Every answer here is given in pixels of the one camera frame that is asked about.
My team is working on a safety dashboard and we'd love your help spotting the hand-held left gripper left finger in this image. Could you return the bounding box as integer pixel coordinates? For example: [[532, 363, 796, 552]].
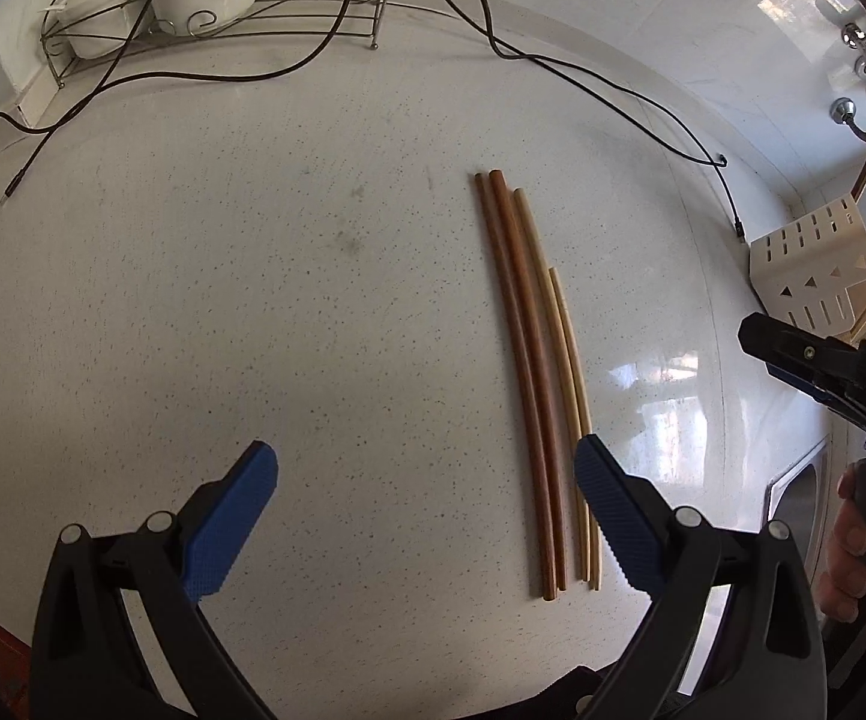
[[28, 441, 281, 720]]

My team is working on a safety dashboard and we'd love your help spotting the metal wire rack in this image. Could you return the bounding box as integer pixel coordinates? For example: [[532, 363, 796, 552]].
[[38, 0, 404, 87]]

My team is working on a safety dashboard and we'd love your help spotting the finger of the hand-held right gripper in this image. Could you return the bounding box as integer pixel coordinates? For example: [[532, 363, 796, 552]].
[[766, 364, 865, 410], [739, 313, 861, 383]]

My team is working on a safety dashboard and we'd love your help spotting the person's right hand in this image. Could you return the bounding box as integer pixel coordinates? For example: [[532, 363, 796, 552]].
[[815, 465, 866, 623]]

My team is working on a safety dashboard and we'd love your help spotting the stainless steel sink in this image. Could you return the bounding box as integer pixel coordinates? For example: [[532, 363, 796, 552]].
[[765, 435, 839, 563]]

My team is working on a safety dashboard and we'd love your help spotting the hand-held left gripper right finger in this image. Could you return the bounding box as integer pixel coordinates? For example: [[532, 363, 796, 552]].
[[575, 433, 830, 720]]

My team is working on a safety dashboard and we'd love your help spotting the cream plastic utensil holder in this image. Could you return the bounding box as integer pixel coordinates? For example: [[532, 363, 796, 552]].
[[748, 193, 866, 338]]

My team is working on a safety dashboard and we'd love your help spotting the brown wooden chopstick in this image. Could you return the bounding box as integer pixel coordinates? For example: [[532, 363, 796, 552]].
[[472, 172, 560, 602], [514, 187, 595, 586], [487, 169, 570, 592]]

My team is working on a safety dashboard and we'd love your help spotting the chrome pipe valve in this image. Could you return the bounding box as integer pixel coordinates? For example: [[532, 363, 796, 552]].
[[840, 21, 866, 80]]

